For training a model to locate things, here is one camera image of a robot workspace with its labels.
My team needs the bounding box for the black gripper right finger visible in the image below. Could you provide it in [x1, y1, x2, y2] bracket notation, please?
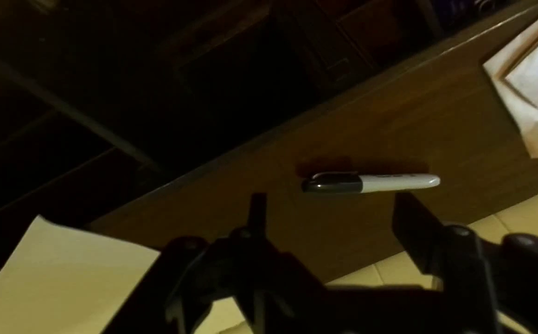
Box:
[393, 193, 538, 334]

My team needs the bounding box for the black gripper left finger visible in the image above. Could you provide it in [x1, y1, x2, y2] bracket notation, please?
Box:
[155, 192, 320, 334]

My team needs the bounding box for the black and grey marker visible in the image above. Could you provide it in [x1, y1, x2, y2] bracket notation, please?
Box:
[302, 173, 441, 193]

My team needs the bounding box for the cream envelope on desk top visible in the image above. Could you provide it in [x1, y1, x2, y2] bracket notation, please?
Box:
[483, 21, 538, 160]

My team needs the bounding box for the dark wooden secretary desk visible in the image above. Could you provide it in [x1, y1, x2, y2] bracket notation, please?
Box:
[0, 0, 538, 281]

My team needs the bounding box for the white paper on desk top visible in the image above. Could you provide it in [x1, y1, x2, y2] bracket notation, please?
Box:
[0, 216, 159, 334]

